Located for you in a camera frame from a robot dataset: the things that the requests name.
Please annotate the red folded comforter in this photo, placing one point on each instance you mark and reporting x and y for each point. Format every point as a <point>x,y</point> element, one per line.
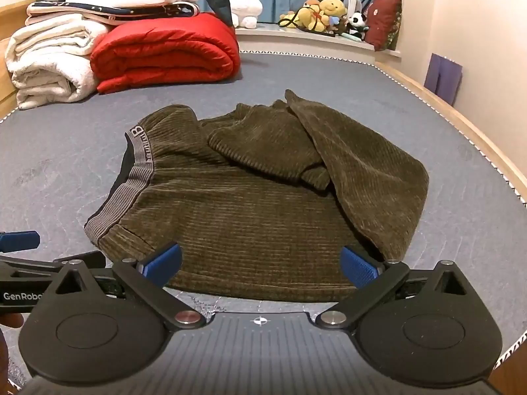
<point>164,53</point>

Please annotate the white folded blanket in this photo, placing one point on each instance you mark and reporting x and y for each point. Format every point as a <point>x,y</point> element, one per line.
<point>49,57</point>

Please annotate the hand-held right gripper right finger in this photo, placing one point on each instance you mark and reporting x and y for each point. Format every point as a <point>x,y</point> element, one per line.
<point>360,269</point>

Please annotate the grey mattress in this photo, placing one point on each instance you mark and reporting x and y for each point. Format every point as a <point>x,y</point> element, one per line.
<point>288,74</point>

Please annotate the yellow plush toy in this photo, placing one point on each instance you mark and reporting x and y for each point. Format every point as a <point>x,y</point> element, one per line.
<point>331,8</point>

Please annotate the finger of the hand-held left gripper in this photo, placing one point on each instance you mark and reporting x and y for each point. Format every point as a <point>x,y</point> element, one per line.
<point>33,264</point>
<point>18,240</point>

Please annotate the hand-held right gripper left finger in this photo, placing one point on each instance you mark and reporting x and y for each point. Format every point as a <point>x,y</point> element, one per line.
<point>164,261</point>

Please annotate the white plush toy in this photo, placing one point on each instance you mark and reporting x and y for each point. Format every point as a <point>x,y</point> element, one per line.
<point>247,8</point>

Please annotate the dark red cushion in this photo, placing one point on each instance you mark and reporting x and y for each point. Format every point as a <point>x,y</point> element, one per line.
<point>383,20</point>

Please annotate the person's left hand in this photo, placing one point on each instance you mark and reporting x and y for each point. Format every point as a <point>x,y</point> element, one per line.
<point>10,321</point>

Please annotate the navy patterned folded blanket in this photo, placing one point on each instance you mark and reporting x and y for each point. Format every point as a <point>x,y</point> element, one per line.
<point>103,9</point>

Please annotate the panda plush toy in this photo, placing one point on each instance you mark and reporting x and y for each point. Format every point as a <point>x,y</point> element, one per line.
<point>357,19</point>

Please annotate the white window ledge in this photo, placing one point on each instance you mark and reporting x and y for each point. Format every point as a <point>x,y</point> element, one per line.
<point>288,39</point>

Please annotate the white storage basket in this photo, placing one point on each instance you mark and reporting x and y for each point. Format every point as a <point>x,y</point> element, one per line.
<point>353,0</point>

